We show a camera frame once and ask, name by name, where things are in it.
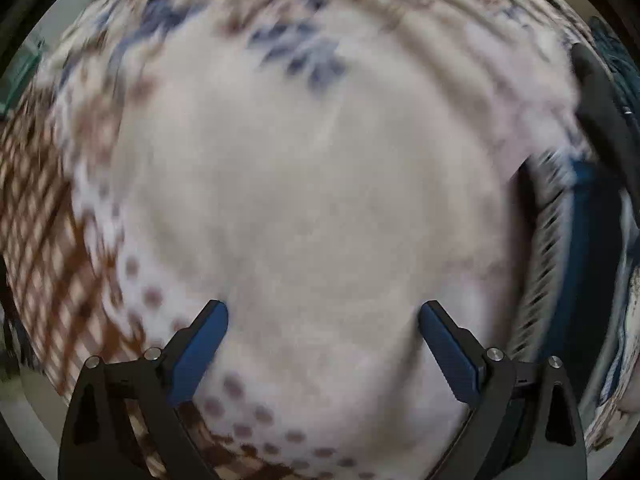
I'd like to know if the floral plaid blanket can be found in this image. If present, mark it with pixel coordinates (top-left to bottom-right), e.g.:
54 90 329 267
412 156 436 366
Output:
0 0 631 480

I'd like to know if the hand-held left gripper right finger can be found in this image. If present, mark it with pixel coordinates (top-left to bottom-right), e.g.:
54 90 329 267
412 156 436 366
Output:
417 300 588 480

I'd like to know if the teal plush comforter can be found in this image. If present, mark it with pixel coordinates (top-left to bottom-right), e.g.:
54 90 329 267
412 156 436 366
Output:
587 15 640 91

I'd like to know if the striped knit sweater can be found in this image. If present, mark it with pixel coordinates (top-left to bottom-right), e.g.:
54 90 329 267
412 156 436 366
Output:
517 152 640 411

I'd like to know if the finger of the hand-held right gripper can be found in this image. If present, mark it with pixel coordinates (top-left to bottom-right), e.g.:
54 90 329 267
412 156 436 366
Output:
571 41 640 191

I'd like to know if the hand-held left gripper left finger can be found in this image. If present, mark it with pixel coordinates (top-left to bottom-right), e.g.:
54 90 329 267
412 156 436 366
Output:
57 300 230 480

